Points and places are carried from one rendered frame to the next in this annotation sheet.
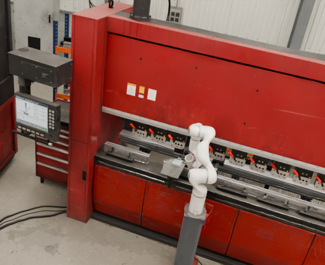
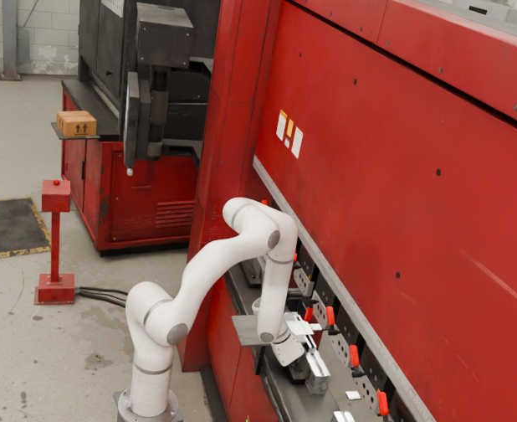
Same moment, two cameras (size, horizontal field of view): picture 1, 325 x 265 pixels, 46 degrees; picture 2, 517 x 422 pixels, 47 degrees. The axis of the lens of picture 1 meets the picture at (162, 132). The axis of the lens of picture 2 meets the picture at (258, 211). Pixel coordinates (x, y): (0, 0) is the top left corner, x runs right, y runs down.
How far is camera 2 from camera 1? 267 cm
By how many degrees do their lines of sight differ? 49
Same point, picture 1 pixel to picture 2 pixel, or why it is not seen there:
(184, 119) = (319, 218)
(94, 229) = (179, 388)
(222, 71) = (388, 97)
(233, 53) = (410, 38)
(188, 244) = not seen: outside the picture
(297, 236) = not seen: outside the picture
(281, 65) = (499, 84)
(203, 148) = (205, 250)
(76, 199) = not seen: hidden behind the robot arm
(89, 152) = (202, 229)
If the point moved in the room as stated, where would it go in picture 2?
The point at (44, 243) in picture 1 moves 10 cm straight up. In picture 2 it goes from (99, 349) to (100, 336)
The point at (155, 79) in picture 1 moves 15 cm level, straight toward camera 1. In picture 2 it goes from (305, 106) to (274, 107)
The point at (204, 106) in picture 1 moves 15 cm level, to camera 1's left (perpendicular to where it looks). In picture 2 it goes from (347, 195) to (322, 176)
